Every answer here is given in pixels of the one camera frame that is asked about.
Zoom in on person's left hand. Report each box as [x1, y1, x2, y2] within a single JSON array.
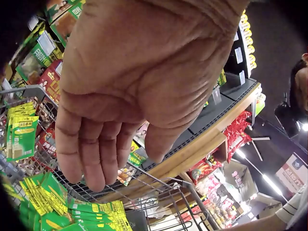
[[55, 0, 251, 193]]

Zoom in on person's left index finger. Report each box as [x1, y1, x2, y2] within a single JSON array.
[[117, 122, 148, 170]]

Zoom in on person's left middle finger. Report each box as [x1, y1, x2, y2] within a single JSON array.
[[99, 123, 122, 186]]

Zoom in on person's left ring finger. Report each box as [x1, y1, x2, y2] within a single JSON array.
[[79, 118, 107, 193]]

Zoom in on person's left thumb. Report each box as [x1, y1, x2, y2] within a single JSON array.
[[144, 120, 186, 164]]

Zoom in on person's left little finger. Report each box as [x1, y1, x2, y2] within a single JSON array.
[[55, 106, 83, 185]]

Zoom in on bundle of upright green packets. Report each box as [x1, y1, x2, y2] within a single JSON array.
[[5, 102, 39, 162]]

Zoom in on pile of green yellow packets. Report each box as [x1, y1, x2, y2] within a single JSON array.
[[4, 171, 129, 231]]

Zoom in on full shop shelf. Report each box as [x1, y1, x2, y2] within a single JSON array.
[[0, 0, 268, 230]]

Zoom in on black flat box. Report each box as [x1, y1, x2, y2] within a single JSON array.
[[125, 210, 148, 231]]

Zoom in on long ceiling strip lamp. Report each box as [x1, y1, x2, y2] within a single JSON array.
[[235, 148, 290, 200]]

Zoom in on white hanging sign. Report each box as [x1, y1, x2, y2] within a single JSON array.
[[275, 154, 308, 194]]

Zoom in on person's body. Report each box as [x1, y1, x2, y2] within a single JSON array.
[[230, 184, 308, 231]]

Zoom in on grey wire shopping cart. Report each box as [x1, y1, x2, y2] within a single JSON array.
[[0, 85, 218, 231]]

